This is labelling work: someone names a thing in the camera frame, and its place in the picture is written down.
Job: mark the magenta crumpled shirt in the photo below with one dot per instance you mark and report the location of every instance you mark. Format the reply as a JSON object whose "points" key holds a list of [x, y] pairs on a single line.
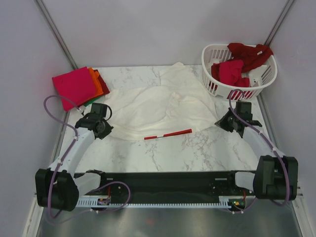
{"points": [[229, 73]]}

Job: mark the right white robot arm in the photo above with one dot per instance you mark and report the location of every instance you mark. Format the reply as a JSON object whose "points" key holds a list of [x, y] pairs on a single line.
{"points": [[276, 175]]}

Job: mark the dark red crumpled shirt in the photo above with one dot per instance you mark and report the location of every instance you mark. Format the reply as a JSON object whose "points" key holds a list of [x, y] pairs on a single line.
{"points": [[252, 57]]}

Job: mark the green folded shirt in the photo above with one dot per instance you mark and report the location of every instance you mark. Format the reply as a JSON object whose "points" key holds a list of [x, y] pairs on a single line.
{"points": [[91, 101]]}

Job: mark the aluminium frame rail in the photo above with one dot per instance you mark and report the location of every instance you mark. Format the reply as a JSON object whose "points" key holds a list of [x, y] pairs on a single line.
{"points": [[271, 131]]}

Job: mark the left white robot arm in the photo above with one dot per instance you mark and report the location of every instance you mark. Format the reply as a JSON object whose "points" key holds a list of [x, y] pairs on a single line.
{"points": [[57, 187]]}

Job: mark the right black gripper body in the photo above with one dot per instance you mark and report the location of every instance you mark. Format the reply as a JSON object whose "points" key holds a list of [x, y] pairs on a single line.
{"points": [[236, 118]]}

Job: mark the orange folded shirt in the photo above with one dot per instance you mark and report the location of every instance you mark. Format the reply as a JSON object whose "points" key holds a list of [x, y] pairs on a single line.
{"points": [[95, 75]]}

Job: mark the white t shirt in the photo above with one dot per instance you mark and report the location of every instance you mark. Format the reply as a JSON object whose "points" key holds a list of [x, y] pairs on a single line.
{"points": [[179, 103]]}

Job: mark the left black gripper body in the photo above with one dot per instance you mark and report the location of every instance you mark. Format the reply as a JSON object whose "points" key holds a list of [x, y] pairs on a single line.
{"points": [[106, 130]]}

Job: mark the white plastic laundry basket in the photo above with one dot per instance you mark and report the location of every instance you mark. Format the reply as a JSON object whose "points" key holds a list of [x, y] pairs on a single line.
{"points": [[260, 77]]}

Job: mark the white slotted cable duct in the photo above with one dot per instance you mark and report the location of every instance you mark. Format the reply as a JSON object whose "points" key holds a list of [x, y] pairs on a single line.
{"points": [[215, 202]]}

